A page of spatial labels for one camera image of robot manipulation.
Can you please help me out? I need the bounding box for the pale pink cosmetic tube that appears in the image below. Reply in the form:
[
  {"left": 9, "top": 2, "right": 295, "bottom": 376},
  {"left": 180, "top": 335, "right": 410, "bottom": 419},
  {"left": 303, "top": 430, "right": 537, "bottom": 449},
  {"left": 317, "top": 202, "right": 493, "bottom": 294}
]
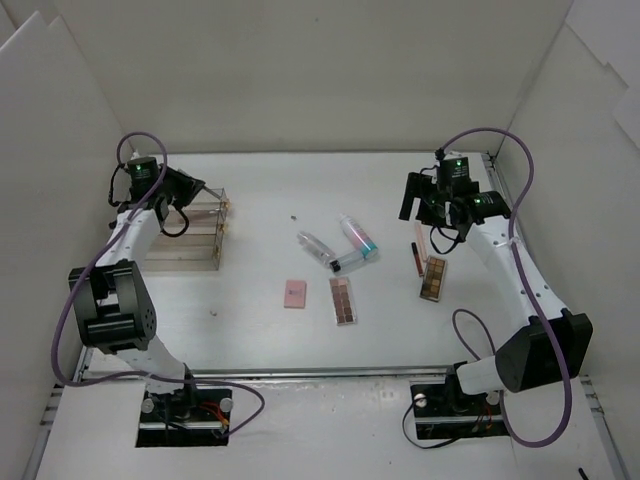
[{"left": 414, "top": 222, "right": 428, "bottom": 263}]

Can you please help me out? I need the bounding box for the red lip gloss tube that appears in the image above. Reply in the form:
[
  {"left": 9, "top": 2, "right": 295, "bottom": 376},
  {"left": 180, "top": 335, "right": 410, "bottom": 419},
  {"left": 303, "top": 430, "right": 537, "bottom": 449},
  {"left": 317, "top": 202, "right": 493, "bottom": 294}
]
[{"left": 411, "top": 242, "right": 424, "bottom": 277}]

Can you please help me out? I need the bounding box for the clear bottle blue label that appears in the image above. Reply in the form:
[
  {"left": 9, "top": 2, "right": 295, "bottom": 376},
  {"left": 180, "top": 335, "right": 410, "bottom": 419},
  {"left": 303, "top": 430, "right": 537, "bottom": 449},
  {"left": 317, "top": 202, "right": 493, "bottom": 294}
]
[{"left": 297, "top": 231, "right": 335, "bottom": 266}]

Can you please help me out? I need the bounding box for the pink brown eyeshadow palette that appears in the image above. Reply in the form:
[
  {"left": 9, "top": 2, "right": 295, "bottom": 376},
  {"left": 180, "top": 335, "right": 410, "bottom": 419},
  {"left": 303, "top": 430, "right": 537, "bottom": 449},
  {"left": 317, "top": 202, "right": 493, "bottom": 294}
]
[{"left": 329, "top": 277, "right": 357, "bottom": 326}]

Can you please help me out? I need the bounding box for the pink compact box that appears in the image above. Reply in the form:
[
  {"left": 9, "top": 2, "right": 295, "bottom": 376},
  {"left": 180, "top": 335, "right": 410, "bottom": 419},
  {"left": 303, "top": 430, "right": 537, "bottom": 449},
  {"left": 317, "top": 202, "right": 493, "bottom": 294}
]
[{"left": 283, "top": 279, "right": 307, "bottom": 309}]

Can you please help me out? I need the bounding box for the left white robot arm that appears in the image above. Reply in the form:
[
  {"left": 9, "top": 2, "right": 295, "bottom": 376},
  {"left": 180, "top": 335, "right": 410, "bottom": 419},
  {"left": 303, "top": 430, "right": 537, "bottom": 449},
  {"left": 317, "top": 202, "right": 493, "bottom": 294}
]
[{"left": 68, "top": 156, "right": 204, "bottom": 420}]

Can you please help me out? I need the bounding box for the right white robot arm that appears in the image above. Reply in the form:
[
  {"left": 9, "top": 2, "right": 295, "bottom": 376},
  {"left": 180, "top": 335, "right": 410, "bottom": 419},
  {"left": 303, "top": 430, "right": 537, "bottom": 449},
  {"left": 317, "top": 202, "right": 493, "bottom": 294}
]
[{"left": 399, "top": 157, "right": 593, "bottom": 412}]

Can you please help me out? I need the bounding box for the clear acrylic drawer organizer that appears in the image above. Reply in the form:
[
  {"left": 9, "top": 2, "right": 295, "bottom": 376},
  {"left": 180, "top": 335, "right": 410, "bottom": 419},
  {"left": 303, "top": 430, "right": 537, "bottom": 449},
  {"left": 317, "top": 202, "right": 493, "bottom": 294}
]
[{"left": 143, "top": 187, "right": 231, "bottom": 273}]

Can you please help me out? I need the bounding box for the white pink teal spray bottle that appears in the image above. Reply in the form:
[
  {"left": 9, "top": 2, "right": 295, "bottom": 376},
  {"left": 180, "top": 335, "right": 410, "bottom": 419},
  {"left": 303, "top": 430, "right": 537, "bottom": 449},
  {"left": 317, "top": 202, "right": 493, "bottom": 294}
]
[{"left": 339, "top": 215, "right": 378, "bottom": 259}]

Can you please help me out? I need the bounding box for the brown gold eyeshadow palette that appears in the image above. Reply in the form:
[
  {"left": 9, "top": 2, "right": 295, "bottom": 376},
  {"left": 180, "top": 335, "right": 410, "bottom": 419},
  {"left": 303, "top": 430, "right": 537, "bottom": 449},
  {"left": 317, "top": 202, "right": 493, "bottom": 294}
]
[{"left": 419, "top": 256, "right": 447, "bottom": 302}]

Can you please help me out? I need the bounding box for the small clear bottle black cap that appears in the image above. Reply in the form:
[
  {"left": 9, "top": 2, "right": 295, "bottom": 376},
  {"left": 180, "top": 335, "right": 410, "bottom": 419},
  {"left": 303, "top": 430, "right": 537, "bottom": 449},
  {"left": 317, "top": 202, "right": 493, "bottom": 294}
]
[{"left": 329, "top": 250, "right": 366, "bottom": 274}]

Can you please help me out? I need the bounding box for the aluminium front rail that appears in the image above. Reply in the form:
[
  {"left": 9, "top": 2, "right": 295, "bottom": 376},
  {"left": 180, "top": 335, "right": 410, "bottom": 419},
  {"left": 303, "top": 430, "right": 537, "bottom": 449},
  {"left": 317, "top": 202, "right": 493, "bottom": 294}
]
[{"left": 190, "top": 365, "right": 452, "bottom": 380}]

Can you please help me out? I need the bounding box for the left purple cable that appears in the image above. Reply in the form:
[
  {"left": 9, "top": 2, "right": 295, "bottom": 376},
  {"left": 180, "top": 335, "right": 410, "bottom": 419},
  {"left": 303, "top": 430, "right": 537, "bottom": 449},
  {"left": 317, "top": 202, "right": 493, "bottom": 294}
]
[{"left": 52, "top": 131, "right": 266, "bottom": 441}]

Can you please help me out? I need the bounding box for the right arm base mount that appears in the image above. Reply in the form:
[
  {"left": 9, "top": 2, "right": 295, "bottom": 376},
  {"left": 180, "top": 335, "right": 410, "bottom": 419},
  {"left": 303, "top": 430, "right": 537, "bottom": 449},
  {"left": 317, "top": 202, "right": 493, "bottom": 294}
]
[{"left": 401, "top": 362, "right": 509, "bottom": 450}]

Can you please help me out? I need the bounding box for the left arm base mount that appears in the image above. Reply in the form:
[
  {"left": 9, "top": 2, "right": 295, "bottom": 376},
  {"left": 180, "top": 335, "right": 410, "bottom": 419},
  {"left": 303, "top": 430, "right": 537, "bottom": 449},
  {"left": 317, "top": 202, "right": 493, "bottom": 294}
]
[{"left": 136, "top": 387, "right": 234, "bottom": 448}]

